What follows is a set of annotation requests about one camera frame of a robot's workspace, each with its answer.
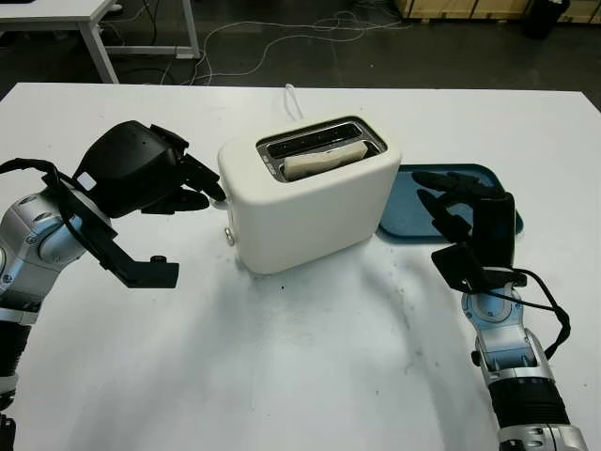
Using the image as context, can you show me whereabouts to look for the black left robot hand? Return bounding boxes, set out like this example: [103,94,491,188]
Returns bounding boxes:
[72,120,226,220]

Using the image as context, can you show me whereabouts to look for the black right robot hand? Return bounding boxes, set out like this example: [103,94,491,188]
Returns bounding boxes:
[411,170,527,292]

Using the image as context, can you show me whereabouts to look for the white bread slice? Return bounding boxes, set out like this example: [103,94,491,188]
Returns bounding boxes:
[284,143,368,182]

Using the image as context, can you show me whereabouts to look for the dark blue plastic tray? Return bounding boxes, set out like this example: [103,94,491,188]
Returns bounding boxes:
[378,163,525,244]

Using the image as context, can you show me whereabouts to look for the cream white toaster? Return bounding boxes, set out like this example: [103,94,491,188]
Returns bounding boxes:
[217,115,404,274]

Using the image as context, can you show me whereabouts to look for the white desk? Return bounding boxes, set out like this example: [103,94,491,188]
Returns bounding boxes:
[0,0,202,85]

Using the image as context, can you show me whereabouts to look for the black bin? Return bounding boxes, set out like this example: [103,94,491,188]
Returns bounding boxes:
[521,0,572,41]

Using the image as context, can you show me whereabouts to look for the wooden crate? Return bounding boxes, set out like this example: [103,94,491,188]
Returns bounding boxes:
[393,0,601,23]

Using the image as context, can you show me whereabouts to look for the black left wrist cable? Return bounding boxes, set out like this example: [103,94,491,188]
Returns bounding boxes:
[0,158,102,257]

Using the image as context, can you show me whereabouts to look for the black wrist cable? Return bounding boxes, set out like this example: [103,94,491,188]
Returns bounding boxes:
[485,267,572,363]
[0,158,102,257]

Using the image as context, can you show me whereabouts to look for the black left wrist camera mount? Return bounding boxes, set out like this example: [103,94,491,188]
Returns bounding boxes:
[41,173,181,289]

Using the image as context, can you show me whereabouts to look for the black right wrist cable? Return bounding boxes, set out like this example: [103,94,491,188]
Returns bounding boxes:
[485,267,572,363]

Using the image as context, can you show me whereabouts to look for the white floor cable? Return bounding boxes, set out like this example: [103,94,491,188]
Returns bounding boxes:
[185,9,417,86]

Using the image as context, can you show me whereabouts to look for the white toaster power cord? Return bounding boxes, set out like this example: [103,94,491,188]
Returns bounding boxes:
[285,83,306,121]

